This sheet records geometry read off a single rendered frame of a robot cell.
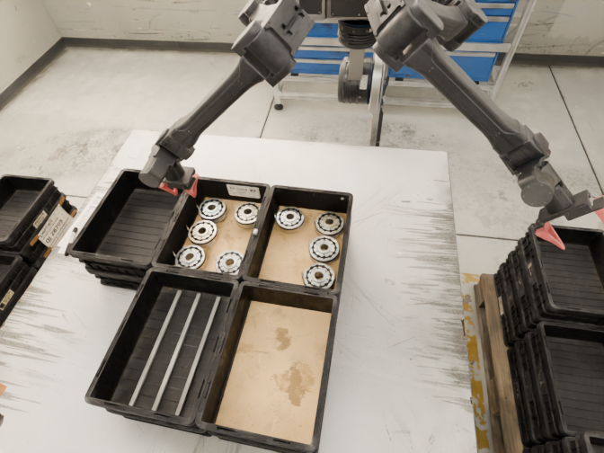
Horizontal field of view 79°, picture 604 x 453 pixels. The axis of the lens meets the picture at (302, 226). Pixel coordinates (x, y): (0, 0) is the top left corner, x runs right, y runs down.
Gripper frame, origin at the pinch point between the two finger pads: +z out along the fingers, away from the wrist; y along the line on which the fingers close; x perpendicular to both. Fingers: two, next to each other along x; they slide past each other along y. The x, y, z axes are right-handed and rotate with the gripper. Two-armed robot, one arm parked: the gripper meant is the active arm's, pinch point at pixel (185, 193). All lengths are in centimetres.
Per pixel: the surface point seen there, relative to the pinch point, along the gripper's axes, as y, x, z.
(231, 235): 9.4, 1.0, 23.5
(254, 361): 30, -41, 22
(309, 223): 36.5, 10.8, 24.2
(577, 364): 145, -9, 69
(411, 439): 77, -51, 35
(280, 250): 28.8, -2.4, 23.5
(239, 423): 30, -57, 21
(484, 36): 119, 195, 52
